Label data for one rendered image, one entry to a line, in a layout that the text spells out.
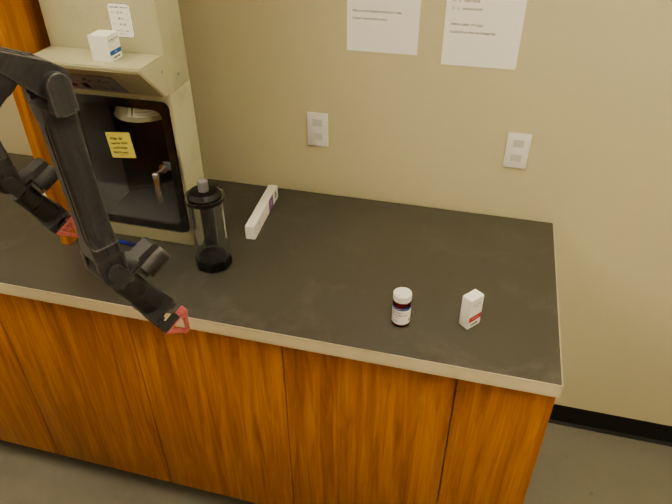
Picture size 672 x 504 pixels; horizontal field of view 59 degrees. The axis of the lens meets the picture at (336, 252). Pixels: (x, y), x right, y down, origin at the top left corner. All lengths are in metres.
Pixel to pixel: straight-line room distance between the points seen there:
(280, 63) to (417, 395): 1.08
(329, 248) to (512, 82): 0.71
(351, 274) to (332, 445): 0.50
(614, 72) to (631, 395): 1.25
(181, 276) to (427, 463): 0.86
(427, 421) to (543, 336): 0.37
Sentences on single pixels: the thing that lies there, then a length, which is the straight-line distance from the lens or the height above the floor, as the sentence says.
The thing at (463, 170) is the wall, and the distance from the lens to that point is 1.96.
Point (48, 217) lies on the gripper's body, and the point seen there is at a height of 1.13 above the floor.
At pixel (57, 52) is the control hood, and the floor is 1.51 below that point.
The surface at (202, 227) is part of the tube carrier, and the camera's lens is 1.64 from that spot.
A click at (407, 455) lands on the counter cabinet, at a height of 0.53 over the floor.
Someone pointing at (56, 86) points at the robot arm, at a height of 1.64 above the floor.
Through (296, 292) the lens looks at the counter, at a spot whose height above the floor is 0.94.
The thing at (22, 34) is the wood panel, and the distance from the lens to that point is 1.78.
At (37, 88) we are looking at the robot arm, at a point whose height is 1.64.
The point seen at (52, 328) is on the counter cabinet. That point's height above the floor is 0.76.
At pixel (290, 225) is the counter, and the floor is 0.94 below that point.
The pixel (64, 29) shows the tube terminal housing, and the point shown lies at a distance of 1.73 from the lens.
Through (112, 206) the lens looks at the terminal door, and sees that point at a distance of 1.90.
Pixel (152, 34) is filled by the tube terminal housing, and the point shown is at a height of 1.56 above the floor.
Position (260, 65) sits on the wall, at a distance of 1.98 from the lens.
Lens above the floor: 1.96
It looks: 35 degrees down
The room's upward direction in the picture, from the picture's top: straight up
